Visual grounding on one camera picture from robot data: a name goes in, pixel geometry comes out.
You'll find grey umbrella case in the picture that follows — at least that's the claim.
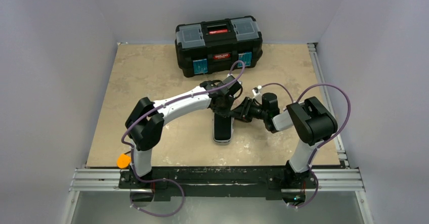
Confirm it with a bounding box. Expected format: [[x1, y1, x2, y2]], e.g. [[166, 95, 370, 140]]
[[212, 114, 234, 145]]

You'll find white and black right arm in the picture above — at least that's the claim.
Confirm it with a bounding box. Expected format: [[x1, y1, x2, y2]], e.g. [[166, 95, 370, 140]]
[[230, 93, 338, 184]]

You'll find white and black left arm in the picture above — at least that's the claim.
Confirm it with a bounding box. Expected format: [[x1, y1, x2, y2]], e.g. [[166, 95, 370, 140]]
[[124, 75, 242, 183]]

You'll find black plastic toolbox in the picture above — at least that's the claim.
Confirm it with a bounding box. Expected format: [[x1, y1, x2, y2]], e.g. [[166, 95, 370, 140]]
[[175, 16, 263, 78]]

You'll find orange object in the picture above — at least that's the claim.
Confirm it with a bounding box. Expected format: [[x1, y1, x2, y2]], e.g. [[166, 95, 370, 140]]
[[116, 154, 132, 169]]

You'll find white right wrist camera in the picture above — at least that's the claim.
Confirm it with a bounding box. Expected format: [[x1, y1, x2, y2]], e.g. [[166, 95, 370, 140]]
[[252, 85, 263, 101]]

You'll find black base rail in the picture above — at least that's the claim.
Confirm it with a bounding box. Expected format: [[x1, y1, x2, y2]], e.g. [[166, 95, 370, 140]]
[[118, 166, 319, 205]]

